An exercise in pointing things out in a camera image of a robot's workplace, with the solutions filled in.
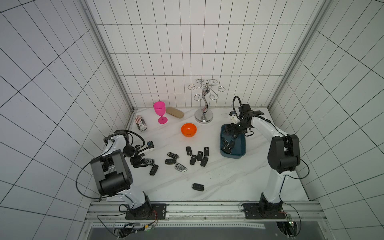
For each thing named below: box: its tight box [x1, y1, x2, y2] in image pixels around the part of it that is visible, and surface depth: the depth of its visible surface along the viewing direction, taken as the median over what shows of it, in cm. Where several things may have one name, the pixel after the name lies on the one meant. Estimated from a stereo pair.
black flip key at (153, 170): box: [149, 164, 159, 176], surface depth 88 cm
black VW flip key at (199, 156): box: [197, 151, 203, 161], surface depth 94 cm
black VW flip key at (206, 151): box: [204, 146, 210, 157], surface depth 97 cm
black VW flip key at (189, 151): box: [186, 146, 193, 156], surface depth 96 cm
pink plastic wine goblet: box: [153, 101, 168, 125], surface depth 105 cm
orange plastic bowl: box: [181, 123, 198, 138], surface depth 104 cm
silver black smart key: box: [174, 162, 188, 172], surface depth 89 cm
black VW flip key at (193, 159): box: [189, 154, 197, 165], surface depth 92 cm
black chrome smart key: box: [144, 158, 155, 166], surface depth 91 cm
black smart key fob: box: [165, 158, 176, 165], surface depth 92 cm
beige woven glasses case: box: [166, 107, 185, 119], surface depth 116 cm
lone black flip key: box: [191, 183, 205, 192], surface depth 81 cm
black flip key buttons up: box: [200, 156, 209, 167], surface depth 91 cm
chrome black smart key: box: [167, 152, 180, 160], surface depth 94 cm
